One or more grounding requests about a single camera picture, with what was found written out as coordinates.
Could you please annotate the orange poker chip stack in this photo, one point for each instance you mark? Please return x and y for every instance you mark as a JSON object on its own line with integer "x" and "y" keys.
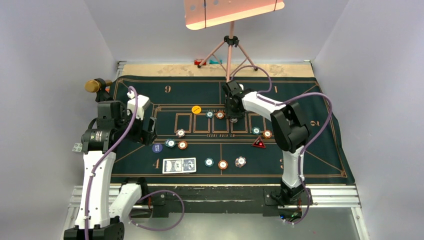
{"x": 223, "y": 164}

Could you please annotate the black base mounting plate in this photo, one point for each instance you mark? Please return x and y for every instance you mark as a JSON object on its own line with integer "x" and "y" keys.
{"x": 263, "y": 199}

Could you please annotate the dark green poker mat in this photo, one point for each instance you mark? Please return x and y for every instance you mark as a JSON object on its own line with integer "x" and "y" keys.
{"x": 172, "y": 99}

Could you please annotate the aluminium frame rail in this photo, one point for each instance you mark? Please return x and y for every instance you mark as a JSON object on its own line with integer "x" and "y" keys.
{"x": 334, "y": 196}

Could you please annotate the yellow big blind button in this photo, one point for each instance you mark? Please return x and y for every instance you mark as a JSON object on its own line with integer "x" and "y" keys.
{"x": 196, "y": 109}

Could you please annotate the blue small blind button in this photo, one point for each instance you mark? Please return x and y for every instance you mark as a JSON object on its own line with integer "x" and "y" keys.
{"x": 157, "y": 147}

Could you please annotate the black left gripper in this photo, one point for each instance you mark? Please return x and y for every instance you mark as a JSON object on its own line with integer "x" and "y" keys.
{"x": 142, "y": 136}

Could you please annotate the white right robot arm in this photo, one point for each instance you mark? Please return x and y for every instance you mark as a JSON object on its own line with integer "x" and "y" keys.
{"x": 289, "y": 130}

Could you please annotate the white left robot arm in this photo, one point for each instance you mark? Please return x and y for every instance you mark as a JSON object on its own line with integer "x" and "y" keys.
{"x": 97, "y": 219}

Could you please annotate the green blue poker chip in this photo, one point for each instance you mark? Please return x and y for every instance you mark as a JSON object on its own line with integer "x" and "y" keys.
{"x": 209, "y": 114}
{"x": 208, "y": 162}
{"x": 170, "y": 143}
{"x": 256, "y": 130}

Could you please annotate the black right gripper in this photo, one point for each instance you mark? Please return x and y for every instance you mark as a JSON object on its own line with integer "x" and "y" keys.
{"x": 229, "y": 113}

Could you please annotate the white blue chip stack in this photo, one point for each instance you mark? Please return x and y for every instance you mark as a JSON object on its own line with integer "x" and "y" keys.
{"x": 240, "y": 161}

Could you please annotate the gold knob black clamp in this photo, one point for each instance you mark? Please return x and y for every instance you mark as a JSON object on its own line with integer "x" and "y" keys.
{"x": 100, "y": 87}

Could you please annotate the pink music stand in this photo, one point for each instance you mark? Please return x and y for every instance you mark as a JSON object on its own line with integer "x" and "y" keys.
{"x": 202, "y": 14}

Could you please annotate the blue playing card deck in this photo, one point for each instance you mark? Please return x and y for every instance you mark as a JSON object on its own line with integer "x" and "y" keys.
{"x": 179, "y": 165}

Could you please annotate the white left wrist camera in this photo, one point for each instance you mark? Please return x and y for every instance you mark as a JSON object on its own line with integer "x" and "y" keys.
{"x": 137, "y": 105}

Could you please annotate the red black triangle dealer marker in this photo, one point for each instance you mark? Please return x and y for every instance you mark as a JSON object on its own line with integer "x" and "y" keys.
{"x": 259, "y": 143}

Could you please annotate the teal clip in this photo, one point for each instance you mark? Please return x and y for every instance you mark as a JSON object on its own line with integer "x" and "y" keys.
{"x": 215, "y": 62}

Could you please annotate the red clip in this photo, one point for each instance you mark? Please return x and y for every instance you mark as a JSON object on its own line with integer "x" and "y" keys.
{"x": 199, "y": 62}

